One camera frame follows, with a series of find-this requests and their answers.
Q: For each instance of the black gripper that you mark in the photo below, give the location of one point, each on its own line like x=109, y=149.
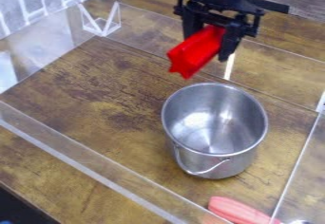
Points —
x=237, y=15

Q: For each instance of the red plastic block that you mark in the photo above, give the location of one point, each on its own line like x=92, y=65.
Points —
x=196, y=51

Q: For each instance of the silver metal pot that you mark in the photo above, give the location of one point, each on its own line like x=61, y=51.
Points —
x=216, y=124

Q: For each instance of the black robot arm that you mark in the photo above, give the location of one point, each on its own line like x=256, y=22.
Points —
x=236, y=15

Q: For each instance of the clear acrylic front barrier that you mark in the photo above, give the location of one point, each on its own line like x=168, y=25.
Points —
x=144, y=191

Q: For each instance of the clear acrylic barrier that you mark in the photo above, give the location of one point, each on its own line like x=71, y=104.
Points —
x=303, y=200
x=144, y=191

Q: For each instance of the clear acrylic right barrier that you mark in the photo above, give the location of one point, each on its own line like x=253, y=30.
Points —
x=303, y=200

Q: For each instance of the black wall strip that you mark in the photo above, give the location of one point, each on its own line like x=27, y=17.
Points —
x=271, y=6

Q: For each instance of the orange handled tool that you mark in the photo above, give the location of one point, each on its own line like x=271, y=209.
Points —
x=237, y=212

